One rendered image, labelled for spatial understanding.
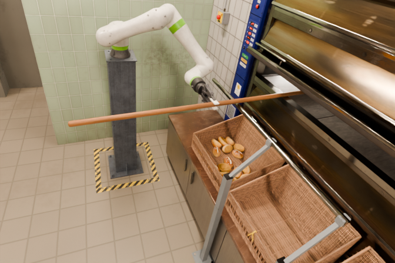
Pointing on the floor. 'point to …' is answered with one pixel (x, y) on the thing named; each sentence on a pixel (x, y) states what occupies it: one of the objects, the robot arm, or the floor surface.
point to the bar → (204, 255)
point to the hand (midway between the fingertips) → (214, 103)
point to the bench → (203, 186)
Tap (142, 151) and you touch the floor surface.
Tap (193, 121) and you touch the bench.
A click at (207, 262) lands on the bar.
